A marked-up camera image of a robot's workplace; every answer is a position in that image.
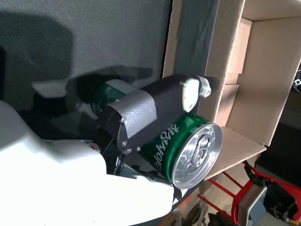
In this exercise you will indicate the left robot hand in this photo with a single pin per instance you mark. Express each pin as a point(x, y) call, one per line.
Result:
point(298, 83)

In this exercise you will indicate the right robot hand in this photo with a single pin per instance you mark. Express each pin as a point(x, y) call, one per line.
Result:
point(58, 183)

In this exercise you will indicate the green aluminium drink can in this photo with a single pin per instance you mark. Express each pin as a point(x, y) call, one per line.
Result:
point(178, 143)

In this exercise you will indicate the open cardboard box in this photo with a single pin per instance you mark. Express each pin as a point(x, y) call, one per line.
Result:
point(265, 70)

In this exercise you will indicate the grey box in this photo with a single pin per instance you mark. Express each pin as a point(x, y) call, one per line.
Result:
point(255, 207)

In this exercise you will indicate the black bag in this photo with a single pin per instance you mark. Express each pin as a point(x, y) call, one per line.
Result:
point(277, 195)

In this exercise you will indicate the red metal frame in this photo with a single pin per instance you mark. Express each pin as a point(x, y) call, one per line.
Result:
point(237, 202)

